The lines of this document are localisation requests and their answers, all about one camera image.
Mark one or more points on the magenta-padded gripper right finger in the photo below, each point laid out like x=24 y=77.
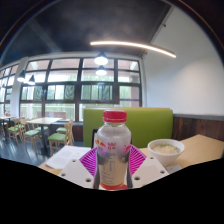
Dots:
x=148 y=171

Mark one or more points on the white paper sheet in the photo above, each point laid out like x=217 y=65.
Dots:
x=65 y=156

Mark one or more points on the wooden chairs with green seats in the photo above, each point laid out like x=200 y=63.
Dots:
x=58 y=136

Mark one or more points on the long wooden dining table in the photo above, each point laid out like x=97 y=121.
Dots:
x=6 y=117

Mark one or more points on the red-capped drink bottle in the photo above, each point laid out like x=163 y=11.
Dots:
x=112 y=150

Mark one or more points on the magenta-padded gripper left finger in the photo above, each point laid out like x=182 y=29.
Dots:
x=75 y=173

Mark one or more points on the curved linear ceiling light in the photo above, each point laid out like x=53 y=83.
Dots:
x=133 y=44

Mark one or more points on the green upholstered bench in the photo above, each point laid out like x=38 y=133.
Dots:
x=150 y=123

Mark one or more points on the white bowl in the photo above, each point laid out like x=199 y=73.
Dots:
x=165 y=150

